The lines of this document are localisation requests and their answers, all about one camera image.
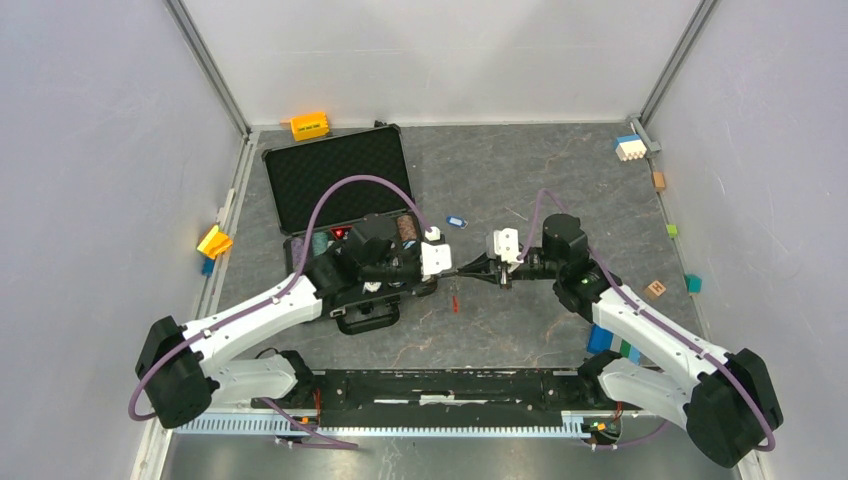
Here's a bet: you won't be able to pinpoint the small blue block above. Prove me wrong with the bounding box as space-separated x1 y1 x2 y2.
201 258 215 277

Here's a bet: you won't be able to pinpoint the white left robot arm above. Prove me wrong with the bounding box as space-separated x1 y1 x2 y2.
128 214 452 429

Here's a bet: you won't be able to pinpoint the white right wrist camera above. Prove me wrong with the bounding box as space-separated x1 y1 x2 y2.
486 228 522 273

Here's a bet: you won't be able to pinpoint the brown wooden cube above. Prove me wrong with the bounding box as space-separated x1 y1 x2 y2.
652 171 667 193

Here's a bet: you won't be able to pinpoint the black poker chip case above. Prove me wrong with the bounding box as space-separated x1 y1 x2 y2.
262 124 438 335

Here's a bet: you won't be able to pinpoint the teal small cube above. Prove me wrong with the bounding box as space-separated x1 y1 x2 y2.
684 273 702 295

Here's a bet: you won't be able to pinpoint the blue key tag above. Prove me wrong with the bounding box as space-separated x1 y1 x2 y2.
446 216 468 229

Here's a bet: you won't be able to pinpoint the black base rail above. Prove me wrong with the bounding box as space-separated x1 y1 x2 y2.
275 368 619 428

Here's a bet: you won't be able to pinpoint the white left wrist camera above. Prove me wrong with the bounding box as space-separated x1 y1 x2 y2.
420 226 453 281

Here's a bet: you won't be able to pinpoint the wooden letter cube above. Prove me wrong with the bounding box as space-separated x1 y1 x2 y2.
643 280 667 300

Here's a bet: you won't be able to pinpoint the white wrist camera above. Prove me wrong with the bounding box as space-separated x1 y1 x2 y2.
420 226 453 281
486 228 522 273

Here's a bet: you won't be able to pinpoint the blue green white brick stack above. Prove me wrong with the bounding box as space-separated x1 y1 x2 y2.
586 325 641 365

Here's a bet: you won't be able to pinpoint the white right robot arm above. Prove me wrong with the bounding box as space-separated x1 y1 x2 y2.
457 214 783 468

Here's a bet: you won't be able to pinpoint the blue white toy block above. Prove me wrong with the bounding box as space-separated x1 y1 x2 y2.
615 134 648 162

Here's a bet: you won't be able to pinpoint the yellow orange toy block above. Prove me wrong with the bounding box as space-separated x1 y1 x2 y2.
196 224 233 260

